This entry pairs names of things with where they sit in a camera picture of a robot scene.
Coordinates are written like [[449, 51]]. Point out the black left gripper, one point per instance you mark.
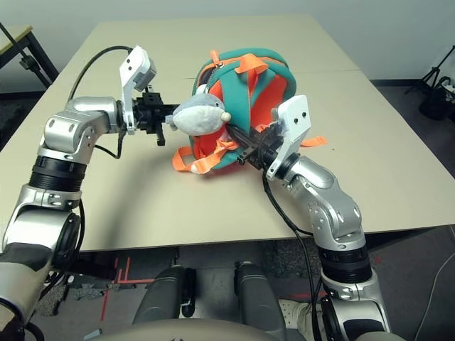
[[147, 113]]

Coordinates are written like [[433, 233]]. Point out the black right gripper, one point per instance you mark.
[[264, 151]]

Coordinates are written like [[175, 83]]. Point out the grey plush shark toy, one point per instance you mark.
[[199, 119]]

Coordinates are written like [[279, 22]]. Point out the orange and teal backpack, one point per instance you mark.
[[270, 78]]

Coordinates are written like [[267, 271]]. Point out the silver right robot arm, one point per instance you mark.
[[330, 199]]

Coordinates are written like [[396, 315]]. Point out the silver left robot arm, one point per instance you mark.
[[81, 113]]

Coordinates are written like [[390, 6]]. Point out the black pole with clamp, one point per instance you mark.
[[27, 64]]

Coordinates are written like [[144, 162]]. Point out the dark grey right robot leg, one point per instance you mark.
[[259, 295]]

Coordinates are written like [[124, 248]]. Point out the dark grey robot leg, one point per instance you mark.
[[163, 295], [259, 295]]

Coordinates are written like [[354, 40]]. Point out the dark grey left robot leg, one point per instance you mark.
[[163, 295]]

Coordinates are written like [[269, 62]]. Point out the white shoe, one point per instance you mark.
[[293, 314]]

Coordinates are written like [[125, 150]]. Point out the grey robot torso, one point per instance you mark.
[[199, 332]]

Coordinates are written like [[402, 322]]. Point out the black tripod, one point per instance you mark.
[[432, 72]]

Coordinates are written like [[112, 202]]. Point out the khaki trouser leg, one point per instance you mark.
[[307, 328]]

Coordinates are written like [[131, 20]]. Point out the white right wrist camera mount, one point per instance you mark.
[[296, 117]]

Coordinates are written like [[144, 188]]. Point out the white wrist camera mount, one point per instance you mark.
[[296, 117], [133, 64]]

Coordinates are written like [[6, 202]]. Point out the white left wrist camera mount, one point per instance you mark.
[[133, 64]]

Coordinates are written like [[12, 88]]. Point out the tan side table black frame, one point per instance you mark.
[[21, 33]]

